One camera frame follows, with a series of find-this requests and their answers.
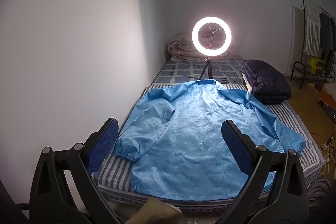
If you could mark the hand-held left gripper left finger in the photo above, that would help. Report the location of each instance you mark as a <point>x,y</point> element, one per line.
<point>105,140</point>

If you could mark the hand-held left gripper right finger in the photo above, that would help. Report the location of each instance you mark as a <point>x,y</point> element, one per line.
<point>233,142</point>

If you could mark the light blue work coat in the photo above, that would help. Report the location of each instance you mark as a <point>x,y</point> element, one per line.
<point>183,134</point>

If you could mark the black clothes rack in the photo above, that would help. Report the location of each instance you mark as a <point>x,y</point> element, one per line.
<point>304,29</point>

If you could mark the hanging dark clothes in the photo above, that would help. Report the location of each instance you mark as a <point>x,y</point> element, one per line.
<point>326,37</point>

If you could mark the grey striped bed sheet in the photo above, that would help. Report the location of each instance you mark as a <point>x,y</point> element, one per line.
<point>286,116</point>

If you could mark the folded dark navy jacket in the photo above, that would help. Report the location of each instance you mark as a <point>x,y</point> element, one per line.
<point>267,82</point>

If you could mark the black tripod stand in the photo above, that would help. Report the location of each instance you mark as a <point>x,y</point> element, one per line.
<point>208,64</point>

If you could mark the beige block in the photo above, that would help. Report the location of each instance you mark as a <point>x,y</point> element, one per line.
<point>152,211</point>

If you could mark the blue checkered bed sheet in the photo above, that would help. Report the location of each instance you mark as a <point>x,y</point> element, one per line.
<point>178,69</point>

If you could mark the white power strip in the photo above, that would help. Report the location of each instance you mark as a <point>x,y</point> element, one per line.
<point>328,142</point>

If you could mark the person's striped grey trousers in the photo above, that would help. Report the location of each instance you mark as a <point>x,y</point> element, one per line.
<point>319,191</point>

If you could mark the rolled floral quilt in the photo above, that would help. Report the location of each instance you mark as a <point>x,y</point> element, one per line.
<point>181,48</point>

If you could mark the yellow box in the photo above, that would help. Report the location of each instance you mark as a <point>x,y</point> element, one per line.
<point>317,65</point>

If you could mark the hanging striped towel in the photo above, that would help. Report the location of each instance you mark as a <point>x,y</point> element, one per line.
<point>312,27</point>

